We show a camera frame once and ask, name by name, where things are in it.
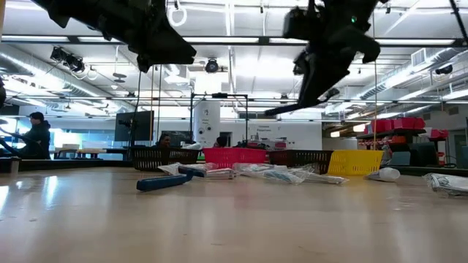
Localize clear razor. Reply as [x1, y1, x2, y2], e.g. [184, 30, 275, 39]
[303, 172, 350, 185]

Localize silver ventilation duct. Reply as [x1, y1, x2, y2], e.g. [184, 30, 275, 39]
[360, 47, 468, 100]

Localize distant wooden table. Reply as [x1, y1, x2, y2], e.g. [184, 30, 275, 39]
[54, 144, 129, 160]

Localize black ceiling spotlights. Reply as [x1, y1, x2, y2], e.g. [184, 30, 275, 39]
[49, 46, 86, 74]

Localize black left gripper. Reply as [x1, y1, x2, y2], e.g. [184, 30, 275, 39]
[97, 0, 197, 74]

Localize shelf rack with small bins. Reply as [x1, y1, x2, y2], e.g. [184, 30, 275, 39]
[356, 116, 451, 168]

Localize black plastic basket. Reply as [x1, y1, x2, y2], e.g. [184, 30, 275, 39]
[268, 149, 334, 175]
[131, 146, 201, 172]

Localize red plastic basket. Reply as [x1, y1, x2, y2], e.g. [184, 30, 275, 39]
[203, 147, 268, 169]

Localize white toothpaste tube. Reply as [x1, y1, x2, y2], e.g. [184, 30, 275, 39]
[364, 167, 401, 183]

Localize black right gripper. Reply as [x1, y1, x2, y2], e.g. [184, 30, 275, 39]
[265, 32, 382, 117]

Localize white pillar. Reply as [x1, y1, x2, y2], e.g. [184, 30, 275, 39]
[193, 100, 222, 149]

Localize blue handled razor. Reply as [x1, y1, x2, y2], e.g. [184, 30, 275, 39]
[136, 166, 206, 192]

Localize white hanging ring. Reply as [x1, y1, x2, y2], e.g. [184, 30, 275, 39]
[167, 5, 188, 28]

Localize black screen on stand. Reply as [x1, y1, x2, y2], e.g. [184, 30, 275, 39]
[114, 110, 155, 142]

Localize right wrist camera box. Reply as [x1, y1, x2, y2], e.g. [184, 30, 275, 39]
[283, 7, 320, 42]

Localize yellow plastic basket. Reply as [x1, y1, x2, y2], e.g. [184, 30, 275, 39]
[328, 149, 385, 176]

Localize clear toothbrush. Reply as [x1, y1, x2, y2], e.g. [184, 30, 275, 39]
[233, 162, 290, 175]
[156, 161, 220, 176]

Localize dark razor packet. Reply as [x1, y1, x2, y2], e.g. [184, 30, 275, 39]
[423, 172, 468, 199]

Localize black metal frame stand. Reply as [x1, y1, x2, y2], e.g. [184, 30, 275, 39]
[189, 92, 250, 148]

